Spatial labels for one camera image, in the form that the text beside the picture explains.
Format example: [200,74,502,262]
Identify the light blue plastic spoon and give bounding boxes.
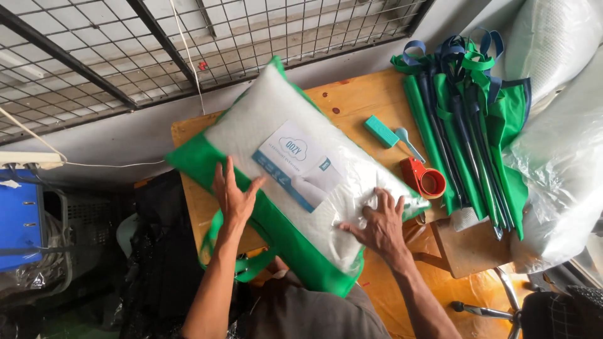
[395,127,426,164]

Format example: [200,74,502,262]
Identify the white pillow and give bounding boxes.
[204,63,430,276]

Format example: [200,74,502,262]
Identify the black plastic bag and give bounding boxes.
[115,169,208,339]

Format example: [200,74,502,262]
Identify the white and blue paper label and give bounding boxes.
[251,120,345,213]

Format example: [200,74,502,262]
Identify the teal rectangular box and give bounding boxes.
[364,115,400,149]

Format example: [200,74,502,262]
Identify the wooden stool with metal legs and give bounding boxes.
[415,214,524,339]

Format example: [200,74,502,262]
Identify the person's left hand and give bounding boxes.
[211,156,267,228]

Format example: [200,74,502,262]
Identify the person's grey shirt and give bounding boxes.
[238,269,393,339]

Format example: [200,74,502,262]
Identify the heap of plastic-wrapped white pillows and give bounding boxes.
[502,0,603,275]

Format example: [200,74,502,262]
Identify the green fabric bag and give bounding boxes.
[164,56,432,298]

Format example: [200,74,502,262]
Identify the black wire mesh grille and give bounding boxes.
[0,0,436,144]

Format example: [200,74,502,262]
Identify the white cable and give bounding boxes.
[0,0,208,169]

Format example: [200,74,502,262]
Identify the dark checkered cloth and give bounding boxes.
[519,284,603,339]

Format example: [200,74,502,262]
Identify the stack of green folded bags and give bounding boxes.
[390,27,533,242]

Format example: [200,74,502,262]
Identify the red tape dispenser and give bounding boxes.
[400,157,447,200]

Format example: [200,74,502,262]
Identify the person's right hand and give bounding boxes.
[338,187,407,260]

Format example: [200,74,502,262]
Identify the blue box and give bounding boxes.
[0,169,46,273]

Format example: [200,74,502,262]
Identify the grey plastic crate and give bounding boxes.
[43,191,121,283]

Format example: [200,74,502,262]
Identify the yellow plastic sheet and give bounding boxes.
[359,221,535,339]

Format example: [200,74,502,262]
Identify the white power strip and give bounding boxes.
[0,151,65,170]

